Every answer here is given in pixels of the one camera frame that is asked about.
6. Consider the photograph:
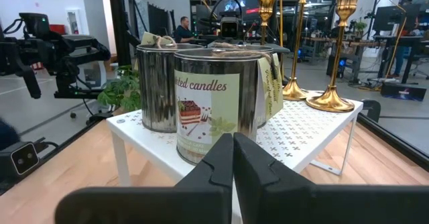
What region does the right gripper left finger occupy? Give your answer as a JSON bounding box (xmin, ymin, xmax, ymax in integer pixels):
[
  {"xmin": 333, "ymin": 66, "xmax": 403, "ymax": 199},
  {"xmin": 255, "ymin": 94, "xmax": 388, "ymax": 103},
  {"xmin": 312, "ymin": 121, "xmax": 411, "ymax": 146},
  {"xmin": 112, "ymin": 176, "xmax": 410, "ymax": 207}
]
[{"xmin": 55, "ymin": 133, "xmax": 235, "ymax": 224}]

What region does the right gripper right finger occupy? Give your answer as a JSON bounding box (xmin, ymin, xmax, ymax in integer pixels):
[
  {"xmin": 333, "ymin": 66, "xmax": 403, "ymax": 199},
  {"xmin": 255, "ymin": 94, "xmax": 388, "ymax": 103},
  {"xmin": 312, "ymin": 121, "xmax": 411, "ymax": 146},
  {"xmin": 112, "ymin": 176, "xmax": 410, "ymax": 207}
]
[{"xmin": 233, "ymin": 132, "xmax": 429, "ymax": 224}]

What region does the silver scented candle tin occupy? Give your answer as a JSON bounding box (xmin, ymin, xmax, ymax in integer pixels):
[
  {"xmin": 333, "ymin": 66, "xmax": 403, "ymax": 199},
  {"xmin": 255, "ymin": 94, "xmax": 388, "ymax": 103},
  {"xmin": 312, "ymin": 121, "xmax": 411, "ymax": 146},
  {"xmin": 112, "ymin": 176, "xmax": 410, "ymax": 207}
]
[
  {"xmin": 173, "ymin": 48, "xmax": 285, "ymax": 166},
  {"xmin": 206, "ymin": 41, "xmax": 275, "ymax": 129},
  {"xmin": 135, "ymin": 32, "xmax": 204, "ymax": 133}
]

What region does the gold candlestick holder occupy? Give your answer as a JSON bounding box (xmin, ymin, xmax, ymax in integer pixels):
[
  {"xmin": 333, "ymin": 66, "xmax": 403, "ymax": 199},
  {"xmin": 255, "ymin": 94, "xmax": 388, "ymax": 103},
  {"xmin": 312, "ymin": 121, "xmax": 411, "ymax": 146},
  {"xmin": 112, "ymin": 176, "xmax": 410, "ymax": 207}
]
[
  {"xmin": 305, "ymin": 0, "xmax": 365, "ymax": 113},
  {"xmin": 257, "ymin": 0, "xmax": 278, "ymax": 47},
  {"xmin": 282, "ymin": 0, "xmax": 314, "ymax": 101}
]

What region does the white perforated metal shelf riser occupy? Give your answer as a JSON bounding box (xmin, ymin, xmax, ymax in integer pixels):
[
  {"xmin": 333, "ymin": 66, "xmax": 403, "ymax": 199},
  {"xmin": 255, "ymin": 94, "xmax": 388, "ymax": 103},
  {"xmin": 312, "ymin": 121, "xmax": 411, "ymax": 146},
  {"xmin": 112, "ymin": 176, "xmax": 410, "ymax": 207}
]
[{"xmin": 106, "ymin": 89, "xmax": 365, "ymax": 188}]

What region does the green artificial plant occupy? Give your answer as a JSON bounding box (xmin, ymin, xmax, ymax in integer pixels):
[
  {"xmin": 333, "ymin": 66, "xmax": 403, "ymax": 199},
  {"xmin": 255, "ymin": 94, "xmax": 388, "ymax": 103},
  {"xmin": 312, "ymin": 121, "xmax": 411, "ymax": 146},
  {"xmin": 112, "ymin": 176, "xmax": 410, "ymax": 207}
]
[{"xmin": 97, "ymin": 64, "xmax": 142, "ymax": 113}]

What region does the white appliance box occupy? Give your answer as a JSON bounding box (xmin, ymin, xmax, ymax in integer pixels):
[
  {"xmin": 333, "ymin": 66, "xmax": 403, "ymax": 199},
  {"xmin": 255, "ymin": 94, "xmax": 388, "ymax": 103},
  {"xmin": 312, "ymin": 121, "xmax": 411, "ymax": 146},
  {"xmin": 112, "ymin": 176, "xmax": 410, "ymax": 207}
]
[{"xmin": 76, "ymin": 60, "xmax": 109, "ymax": 90}]

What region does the black floor box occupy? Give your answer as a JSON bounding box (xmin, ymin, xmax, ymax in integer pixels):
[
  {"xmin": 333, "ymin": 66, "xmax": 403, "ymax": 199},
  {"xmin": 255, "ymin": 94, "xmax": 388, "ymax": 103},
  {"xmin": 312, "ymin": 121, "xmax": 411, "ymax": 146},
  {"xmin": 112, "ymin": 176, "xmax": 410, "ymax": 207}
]
[{"xmin": 380, "ymin": 82, "xmax": 428, "ymax": 103}]

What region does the person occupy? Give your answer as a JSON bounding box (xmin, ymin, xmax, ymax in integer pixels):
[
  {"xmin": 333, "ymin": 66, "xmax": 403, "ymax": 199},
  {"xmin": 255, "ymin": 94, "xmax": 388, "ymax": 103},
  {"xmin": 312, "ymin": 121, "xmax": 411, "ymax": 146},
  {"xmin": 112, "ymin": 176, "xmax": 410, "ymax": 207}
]
[{"xmin": 174, "ymin": 15, "xmax": 196, "ymax": 44}]

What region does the black computer monitor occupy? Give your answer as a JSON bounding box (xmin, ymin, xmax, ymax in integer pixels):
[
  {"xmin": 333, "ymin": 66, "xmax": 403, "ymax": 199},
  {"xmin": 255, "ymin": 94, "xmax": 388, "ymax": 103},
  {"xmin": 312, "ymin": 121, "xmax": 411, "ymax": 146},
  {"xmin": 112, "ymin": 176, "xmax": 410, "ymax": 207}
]
[{"xmin": 372, "ymin": 4, "xmax": 403, "ymax": 32}]

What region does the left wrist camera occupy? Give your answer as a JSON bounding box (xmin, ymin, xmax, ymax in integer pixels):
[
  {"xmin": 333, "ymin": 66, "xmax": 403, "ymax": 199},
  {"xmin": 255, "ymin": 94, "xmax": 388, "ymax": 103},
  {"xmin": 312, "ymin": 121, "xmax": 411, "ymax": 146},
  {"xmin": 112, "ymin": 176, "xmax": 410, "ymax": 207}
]
[{"xmin": 219, "ymin": 15, "xmax": 241, "ymax": 40}]

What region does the black white-faced camera box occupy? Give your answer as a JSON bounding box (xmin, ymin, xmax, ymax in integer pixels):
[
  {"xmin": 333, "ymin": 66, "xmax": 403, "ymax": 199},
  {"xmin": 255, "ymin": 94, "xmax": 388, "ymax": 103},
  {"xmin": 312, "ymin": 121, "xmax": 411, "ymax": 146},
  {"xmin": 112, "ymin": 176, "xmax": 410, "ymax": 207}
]
[{"xmin": 0, "ymin": 140, "xmax": 42, "ymax": 186}]

